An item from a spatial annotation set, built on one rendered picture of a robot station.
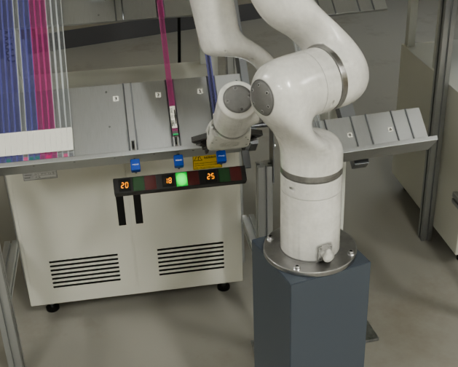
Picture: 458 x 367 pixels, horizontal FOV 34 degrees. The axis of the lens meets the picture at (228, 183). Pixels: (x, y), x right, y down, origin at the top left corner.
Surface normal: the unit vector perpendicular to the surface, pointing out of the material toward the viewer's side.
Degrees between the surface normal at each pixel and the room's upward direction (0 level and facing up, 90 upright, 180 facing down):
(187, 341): 0
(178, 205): 90
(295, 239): 90
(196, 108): 47
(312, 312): 90
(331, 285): 90
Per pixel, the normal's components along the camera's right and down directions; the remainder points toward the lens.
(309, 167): -0.17, 0.47
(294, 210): -0.57, 0.41
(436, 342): -0.04, -0.88
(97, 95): 0.09, -0.26
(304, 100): 0.48, 0.26
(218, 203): 0.16, 0.46
